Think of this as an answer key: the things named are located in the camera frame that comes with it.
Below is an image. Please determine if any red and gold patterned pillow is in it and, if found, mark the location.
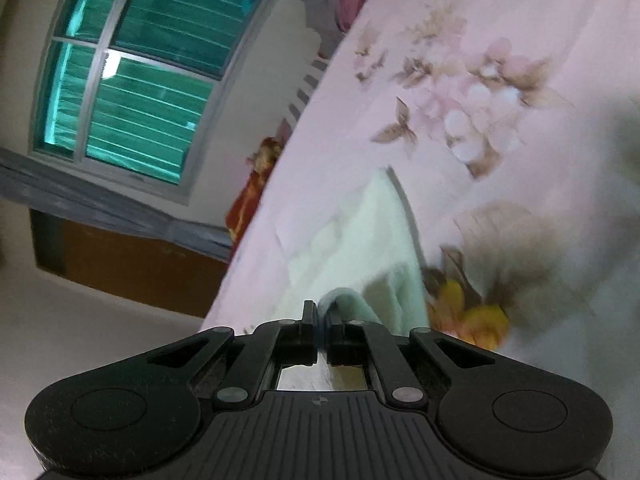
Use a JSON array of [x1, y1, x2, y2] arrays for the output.
[[224, 135, 284, 249]]

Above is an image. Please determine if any grey striped cloth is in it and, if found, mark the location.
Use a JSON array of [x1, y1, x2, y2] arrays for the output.
[[284, 54, 332, 122]]

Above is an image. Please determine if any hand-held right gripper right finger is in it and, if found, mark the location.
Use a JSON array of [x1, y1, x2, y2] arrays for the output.
[[324, 308, 495, 407]]

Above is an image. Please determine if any bed with pink floral sheet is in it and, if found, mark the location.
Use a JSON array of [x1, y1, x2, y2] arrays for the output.
[[200, 0, 640, 377]]

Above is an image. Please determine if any brown wooden door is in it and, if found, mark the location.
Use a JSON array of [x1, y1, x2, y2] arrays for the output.
[[29, 209, 229, 319]]

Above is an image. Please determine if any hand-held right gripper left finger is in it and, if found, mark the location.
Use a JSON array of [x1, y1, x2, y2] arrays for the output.
[[147, 299, 321, 409]]

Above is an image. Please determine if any window with green glass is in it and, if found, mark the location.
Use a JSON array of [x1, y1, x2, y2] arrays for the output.
[[29, 0, 282, 207]]

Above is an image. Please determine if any white knitted sweater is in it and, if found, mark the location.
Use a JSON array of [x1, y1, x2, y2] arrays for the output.
[[272, 164, 432, 392]]

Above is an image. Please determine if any grey curtain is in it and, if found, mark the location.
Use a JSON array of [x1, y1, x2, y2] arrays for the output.
[[0, 149, 236, 264]]

